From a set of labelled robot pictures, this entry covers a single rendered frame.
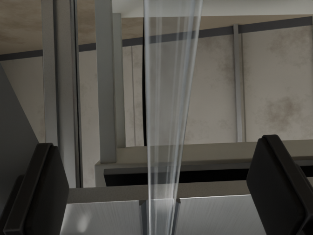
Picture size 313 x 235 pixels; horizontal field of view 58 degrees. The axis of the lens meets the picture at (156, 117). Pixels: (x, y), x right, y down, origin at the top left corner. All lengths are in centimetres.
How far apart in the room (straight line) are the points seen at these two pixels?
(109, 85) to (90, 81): 295
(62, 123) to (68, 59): 9
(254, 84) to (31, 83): 269
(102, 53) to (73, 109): 18
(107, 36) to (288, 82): 263
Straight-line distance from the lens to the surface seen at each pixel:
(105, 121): 53
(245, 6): 87
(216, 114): 302
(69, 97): 40
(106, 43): 55
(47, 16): 43
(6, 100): 17
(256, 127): 301
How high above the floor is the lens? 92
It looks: level
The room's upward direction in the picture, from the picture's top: 178 degrees clockwise
